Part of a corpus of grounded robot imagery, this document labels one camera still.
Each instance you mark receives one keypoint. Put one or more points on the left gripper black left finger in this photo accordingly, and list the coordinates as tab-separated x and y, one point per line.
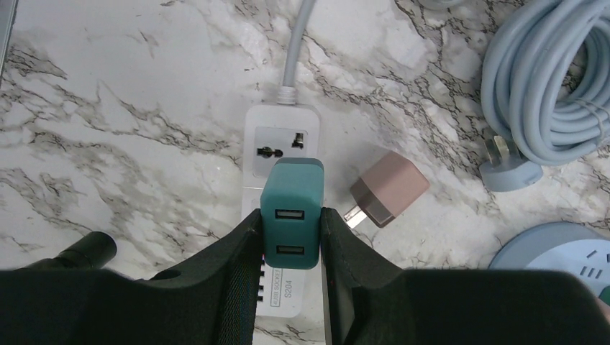
209	298

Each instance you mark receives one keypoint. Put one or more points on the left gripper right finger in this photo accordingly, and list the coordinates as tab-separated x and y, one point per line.
370	300

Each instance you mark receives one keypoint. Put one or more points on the brown plug adapter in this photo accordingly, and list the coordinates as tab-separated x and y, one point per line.
385	191

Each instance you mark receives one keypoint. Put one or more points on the teal plug adapter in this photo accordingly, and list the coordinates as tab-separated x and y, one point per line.
291	206

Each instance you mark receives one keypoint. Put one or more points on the round blue power strip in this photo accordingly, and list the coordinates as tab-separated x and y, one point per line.
559	246

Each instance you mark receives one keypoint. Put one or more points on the green plug adapter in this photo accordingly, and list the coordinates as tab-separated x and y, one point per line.
604	296

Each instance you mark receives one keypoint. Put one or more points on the black table clamp knob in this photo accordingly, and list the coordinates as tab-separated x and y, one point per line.
91	252

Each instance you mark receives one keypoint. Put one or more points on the white power strip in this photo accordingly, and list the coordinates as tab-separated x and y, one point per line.
271	132

